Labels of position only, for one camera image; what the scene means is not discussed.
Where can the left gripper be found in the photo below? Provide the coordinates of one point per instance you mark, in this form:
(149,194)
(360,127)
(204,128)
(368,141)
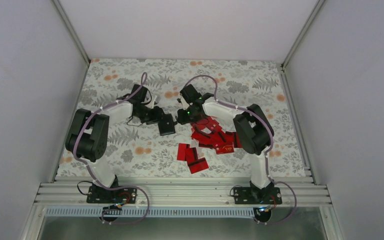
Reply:
(155,118)

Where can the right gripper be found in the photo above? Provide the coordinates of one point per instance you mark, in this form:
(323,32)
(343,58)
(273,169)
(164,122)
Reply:
(183,120)

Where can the black leather card holder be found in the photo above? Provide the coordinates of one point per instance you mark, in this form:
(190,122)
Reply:
(166,125)

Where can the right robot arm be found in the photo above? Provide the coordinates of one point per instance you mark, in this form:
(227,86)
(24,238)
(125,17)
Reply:
(253,130)

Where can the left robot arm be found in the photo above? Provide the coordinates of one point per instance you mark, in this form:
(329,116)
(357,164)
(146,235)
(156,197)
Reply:
(87,137)

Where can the red card top centre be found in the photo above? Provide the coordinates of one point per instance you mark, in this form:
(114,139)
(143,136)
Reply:
(207,125)

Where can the red card left edge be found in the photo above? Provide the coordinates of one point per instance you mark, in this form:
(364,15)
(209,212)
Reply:
(181,151)

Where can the red VIP card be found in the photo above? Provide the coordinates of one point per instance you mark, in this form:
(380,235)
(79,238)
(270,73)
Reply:
(224,149)

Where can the red card far right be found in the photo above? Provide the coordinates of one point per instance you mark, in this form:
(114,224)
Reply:
(235,140)

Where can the red card front bottom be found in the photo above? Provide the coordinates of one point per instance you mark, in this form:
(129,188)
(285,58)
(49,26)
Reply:
(197,165)

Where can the floral patterned table mat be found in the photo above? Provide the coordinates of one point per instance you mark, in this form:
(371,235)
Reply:
(137,150)

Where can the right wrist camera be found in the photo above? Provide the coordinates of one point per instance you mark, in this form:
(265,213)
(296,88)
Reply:
(183,102)

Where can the aluminium rail frame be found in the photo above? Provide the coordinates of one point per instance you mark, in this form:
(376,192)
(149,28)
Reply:
(186,191)

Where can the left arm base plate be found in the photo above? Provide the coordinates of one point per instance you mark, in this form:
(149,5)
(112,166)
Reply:
(99,195)

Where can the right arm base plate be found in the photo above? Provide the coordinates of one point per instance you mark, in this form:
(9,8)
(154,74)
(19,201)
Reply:
(250,196)

